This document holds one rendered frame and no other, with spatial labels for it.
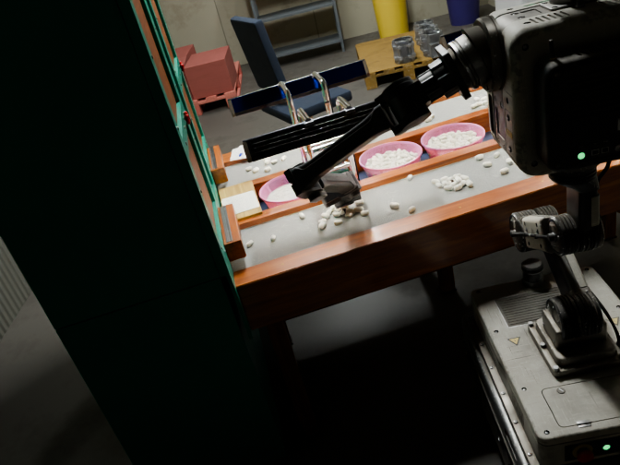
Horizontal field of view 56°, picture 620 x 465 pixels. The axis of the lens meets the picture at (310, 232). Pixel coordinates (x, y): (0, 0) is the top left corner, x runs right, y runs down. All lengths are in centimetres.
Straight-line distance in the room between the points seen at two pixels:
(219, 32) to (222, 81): 183
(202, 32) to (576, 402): 718
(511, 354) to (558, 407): 23
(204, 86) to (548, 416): 539
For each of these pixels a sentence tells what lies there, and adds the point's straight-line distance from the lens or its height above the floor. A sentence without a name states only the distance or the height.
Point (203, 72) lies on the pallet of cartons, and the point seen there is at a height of 42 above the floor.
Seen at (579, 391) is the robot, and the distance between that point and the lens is 180.
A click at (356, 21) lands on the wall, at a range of 821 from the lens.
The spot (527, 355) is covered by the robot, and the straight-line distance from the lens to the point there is 190.
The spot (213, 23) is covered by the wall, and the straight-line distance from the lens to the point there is 821.
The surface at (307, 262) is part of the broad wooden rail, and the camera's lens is 192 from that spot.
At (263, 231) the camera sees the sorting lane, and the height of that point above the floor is 74.
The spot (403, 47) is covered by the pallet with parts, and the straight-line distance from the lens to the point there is 595.
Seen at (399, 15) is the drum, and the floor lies 26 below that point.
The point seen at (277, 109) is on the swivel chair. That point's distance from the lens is 415.
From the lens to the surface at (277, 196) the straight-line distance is 247.
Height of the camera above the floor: 179
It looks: 29 degrees down
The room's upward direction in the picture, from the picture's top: 15 degrees counter-clockwise
